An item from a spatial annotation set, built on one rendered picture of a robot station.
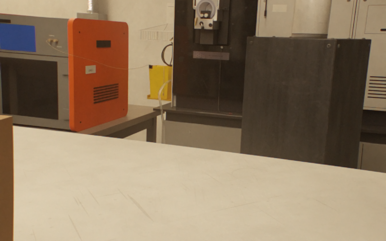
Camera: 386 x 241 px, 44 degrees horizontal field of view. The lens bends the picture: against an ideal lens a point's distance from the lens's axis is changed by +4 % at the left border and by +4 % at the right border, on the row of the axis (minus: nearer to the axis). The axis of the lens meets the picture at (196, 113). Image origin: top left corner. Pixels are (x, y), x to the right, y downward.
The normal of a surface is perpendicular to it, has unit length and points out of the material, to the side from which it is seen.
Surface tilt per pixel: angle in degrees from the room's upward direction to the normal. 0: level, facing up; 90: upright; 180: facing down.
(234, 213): 0
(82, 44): 90
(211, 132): 90
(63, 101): 90
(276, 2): 90
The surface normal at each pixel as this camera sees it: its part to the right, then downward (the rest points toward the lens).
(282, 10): -0.33, 0.15
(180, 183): 0.04, -0.98
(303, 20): -0.61, 0.11
